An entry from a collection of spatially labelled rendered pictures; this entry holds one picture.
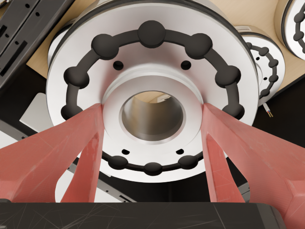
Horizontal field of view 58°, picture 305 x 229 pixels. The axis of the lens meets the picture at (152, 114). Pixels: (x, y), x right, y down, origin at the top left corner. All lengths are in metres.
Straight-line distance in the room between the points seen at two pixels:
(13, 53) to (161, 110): 0.15
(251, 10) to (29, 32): 0.23
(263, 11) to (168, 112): 0.22
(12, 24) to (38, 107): 0.12
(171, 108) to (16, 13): 0.15
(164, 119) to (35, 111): 0.22
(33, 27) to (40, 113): 0.12
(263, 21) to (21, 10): 0.25
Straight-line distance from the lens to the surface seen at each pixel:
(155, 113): 0.16
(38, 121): 0.33
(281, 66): 0.35
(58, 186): 0.76
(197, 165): 0.16
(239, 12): 0.34
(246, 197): 0.38
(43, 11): 0.24
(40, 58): 0.38
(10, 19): 0.26
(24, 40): 0.26
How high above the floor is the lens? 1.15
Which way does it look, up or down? 54 degrees down
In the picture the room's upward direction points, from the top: 178 degrees counter-clockwise
